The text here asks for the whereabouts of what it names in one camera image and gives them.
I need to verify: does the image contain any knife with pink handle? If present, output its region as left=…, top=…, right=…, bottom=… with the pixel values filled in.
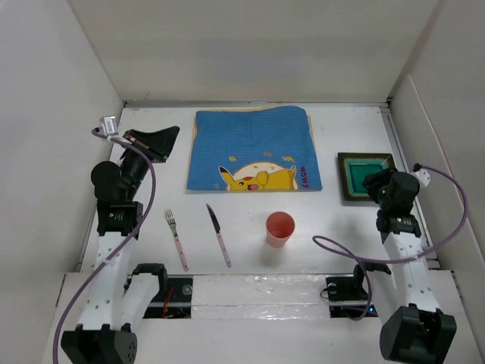
left=206, top=204, right=232, bottom=268

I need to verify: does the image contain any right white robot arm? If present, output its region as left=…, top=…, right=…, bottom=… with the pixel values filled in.
left=350, top=168, right=457, bottom=363

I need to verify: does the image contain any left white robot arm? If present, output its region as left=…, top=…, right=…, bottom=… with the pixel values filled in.
left=52, top=126, right=180, bottom=363

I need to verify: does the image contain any orange plastic cup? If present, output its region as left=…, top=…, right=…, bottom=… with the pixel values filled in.
left=265, top=212, right=296, bottom=249

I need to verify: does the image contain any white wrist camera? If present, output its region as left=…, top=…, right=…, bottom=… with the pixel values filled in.
left=412, top=163, right=431, bottom=188
left=100, top=116, right=118, bottom=136

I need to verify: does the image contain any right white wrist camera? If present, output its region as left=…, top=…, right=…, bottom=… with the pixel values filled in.
left=412, top=163, right=431, bottom=188

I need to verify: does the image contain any blue Pikachu placemat cloth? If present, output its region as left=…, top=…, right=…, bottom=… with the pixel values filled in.
left=187, top=105, right=322, bottom=192

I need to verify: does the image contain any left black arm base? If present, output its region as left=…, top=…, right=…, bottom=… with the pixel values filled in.
left=143, top=275, right=193, bottom=319

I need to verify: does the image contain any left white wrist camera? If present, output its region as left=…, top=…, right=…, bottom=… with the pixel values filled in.
left=100, top=116, right=118, bottom=136

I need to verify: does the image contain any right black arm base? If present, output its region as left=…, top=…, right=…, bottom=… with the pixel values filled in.
left=320, top=262, right=391, bottom=321

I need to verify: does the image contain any fork with pink handle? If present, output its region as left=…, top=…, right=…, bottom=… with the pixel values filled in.
left=164, top=209, right=189, bottom=271

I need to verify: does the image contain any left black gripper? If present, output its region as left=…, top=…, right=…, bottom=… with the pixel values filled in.
left=122, top=126, right=180, bottom=199

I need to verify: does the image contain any square green ceramic plate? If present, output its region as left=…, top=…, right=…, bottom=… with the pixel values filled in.
left=337, top=152, right=395, bottom=202

